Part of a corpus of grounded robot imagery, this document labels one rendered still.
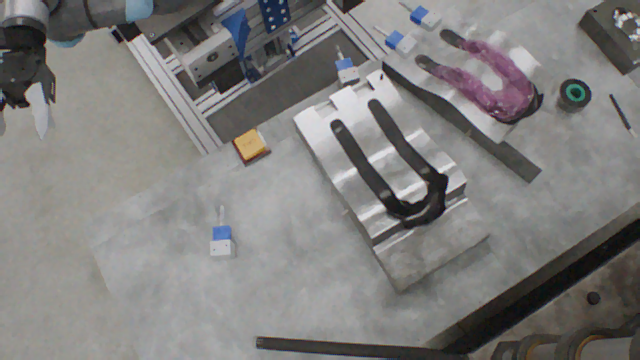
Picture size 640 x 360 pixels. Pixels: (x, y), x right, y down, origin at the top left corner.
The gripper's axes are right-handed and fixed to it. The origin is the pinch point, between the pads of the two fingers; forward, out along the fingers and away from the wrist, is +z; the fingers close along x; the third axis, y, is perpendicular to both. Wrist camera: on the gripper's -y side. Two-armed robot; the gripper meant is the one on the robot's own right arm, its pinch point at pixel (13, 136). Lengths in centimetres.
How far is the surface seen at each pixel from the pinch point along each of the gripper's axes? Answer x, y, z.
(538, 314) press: -97, 54, 37
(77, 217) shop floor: 44, 153, -37
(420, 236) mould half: -71, 50, 14
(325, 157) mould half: -52, 50, -9
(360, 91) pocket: -64, 51, -26
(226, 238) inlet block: -25, 59, 5
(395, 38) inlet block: -77, 49, -40
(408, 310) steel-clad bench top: -66, 57, 30
